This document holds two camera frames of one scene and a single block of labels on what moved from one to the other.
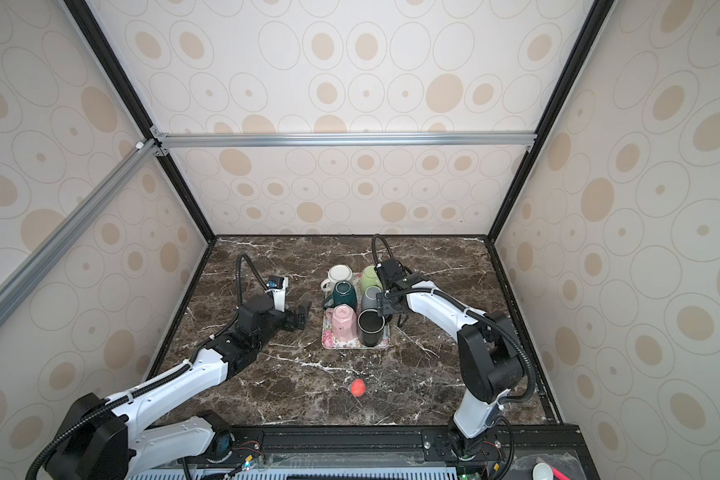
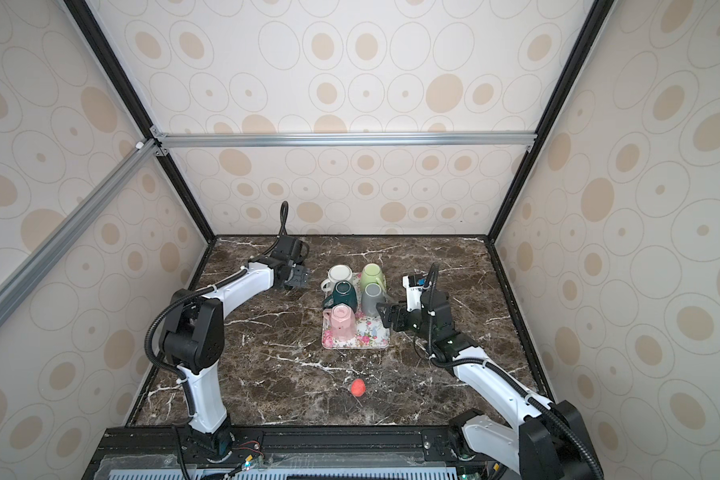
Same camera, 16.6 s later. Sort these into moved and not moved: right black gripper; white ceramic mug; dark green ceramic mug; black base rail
Moved: right black gripper
Not moved: black base rail; dark green ceramic mug; white ceramic mug
